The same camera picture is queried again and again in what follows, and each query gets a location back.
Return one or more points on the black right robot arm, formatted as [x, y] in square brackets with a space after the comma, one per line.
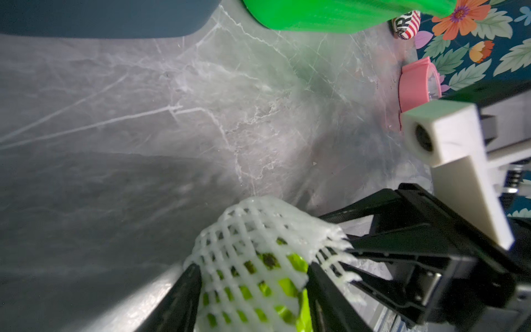
[504, 111]

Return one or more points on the striped drink can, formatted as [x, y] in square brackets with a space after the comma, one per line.
[406, 26]

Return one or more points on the bright green plastic basket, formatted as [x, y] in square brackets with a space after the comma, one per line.
[338, 16]

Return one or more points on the pink alarm clock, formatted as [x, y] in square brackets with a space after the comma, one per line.
[419, 83]

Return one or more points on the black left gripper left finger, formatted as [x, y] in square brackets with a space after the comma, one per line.
[177, 311]

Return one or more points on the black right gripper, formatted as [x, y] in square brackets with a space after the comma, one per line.
[428, 264]

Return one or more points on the grey bin of nets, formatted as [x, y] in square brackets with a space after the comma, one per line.
[106, 19]

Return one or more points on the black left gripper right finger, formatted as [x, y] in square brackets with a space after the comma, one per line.
[330, 310]

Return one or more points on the white foam net sleeve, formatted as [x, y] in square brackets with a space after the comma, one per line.
[315, 240]

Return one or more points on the green custard apple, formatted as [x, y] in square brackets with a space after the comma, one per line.
[252, 285]

